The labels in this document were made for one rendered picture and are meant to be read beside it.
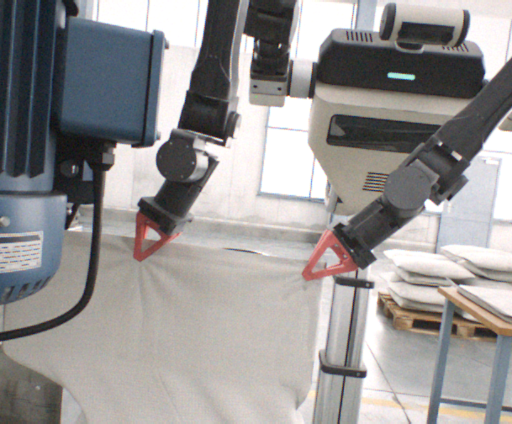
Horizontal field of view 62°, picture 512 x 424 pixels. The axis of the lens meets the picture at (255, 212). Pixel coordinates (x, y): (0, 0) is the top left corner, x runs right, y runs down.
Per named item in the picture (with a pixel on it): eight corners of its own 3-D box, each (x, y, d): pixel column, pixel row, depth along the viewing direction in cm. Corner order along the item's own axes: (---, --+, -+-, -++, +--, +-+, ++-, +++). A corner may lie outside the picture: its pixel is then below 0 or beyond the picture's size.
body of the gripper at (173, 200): (133, 207, 63) (159, 164, 62) (158, 204, 73) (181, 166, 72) (169, 232, 62) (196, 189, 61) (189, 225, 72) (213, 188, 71)
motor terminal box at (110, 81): (141, 173, 44) (152, 57, 43) (159, 177, 34) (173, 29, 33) (52, 164, 41) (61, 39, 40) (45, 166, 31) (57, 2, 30)
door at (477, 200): (484, 263, 854) (501, 157, 837) (487, 264, 844) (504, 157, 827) (434, 257, 858) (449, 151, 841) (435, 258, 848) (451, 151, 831)
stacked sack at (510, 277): (496, 272, 443) (498, 260, 442) (535, 288, 377) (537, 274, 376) (454, 267, 445) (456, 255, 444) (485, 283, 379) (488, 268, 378)
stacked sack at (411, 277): (427, 275, 448) (429, 262, 447) (453, 292, 382) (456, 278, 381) (386, 270, 450) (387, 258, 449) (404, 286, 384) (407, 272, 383)
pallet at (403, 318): (491, 318, 453) (493, 305, 451) (535, 349, 371) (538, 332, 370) (376, 303, 461) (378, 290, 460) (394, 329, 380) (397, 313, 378)
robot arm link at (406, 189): (467, 183, 64) (421, 147, 67) (488, 159, 53) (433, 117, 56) (410, 241, 64) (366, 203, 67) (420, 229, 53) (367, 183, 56)
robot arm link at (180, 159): (243, 115, 66) (192, 101, 67) (228, 100, 55) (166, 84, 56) (223, 189, 68) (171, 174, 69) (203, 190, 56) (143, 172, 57)
